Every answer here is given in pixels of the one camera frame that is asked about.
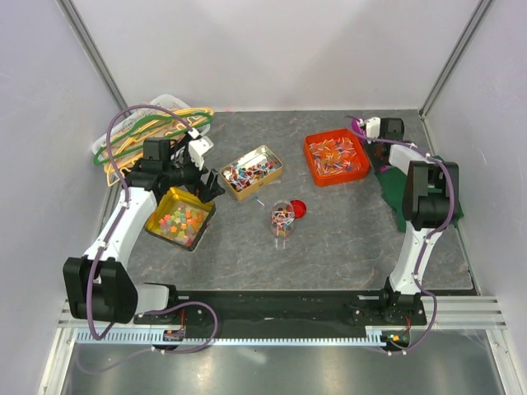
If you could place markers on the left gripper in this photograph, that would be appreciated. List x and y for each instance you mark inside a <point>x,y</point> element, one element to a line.
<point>210,189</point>

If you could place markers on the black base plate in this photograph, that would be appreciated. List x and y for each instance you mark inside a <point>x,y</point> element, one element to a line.
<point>288,312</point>

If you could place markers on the orange wavy clothes hanger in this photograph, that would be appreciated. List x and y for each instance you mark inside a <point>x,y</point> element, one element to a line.
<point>129,148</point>

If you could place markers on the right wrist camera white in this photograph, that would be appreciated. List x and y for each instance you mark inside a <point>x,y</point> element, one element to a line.
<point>372,127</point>

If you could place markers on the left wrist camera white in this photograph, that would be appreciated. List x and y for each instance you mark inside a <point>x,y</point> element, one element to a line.
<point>198,148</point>

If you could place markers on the red jar lid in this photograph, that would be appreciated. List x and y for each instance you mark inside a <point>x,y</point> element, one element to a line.
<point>299,208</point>

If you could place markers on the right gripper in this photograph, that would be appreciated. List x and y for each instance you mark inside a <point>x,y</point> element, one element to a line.
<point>374,162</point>

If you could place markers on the grey cable duct rail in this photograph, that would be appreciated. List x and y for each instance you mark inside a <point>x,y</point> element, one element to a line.
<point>162,337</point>

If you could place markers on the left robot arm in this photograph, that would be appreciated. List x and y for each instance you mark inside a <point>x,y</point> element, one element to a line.
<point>97,283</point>

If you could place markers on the purple plastic scoop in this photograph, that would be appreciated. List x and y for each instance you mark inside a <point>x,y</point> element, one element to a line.
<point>357,128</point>

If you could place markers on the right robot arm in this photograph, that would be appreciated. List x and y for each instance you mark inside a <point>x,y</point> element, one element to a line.
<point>406,278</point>

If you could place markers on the gold tin lollipops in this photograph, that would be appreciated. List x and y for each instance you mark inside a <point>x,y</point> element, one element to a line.
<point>249,173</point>

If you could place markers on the gold square tin star candies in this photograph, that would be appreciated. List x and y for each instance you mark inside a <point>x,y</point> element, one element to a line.
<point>180,219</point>

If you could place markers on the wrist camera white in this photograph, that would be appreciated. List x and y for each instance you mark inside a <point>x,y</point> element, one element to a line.
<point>372,127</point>
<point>198,148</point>

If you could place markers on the loose lollipop on table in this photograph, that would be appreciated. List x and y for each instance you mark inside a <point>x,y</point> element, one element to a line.
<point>259,202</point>

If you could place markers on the clear plastic jar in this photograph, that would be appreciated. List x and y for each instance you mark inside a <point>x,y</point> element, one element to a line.
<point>282,216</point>

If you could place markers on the orange box of lollipops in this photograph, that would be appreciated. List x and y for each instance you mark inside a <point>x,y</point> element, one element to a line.
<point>335,157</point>

